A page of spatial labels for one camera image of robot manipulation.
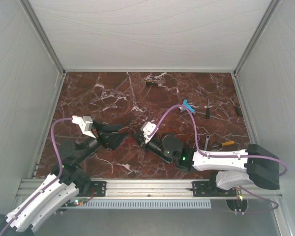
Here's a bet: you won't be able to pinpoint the black small tool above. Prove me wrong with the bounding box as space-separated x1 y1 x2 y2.
230 98 243 117

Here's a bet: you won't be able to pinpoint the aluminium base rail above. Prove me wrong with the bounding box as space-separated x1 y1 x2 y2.
15 178 282 199

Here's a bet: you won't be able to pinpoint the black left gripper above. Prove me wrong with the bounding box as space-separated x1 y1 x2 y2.
77 119 130 163

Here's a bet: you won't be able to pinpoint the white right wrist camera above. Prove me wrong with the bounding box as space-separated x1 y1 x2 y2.
140 121 156 144

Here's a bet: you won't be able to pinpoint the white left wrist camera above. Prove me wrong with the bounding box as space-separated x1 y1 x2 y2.
72 116 95 138

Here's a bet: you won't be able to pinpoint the yellow handle pliers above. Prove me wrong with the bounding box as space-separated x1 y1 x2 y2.
211 141 235 148

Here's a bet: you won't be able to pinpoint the silver ratchet wrench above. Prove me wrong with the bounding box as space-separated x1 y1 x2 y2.
204 135 210 150

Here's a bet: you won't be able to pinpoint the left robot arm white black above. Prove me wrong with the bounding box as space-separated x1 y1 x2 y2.
0 116 128 236

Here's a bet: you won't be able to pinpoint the yellow black screwdriver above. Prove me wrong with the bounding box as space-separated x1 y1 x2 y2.
146 81 169 89

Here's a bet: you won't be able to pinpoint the grey slotted cable duct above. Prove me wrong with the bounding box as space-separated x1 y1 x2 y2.
82 199 211 209

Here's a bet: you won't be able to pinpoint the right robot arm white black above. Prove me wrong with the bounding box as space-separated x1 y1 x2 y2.
133 131 280 196

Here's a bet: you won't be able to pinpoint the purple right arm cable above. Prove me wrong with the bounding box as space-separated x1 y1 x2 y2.
153 104 288 214

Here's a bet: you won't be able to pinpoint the black handle screwdriver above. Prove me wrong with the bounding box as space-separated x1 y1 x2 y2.
205 99 211 119

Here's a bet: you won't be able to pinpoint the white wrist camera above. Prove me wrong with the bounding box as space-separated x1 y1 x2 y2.
72 116 95 138
140 121 156 144

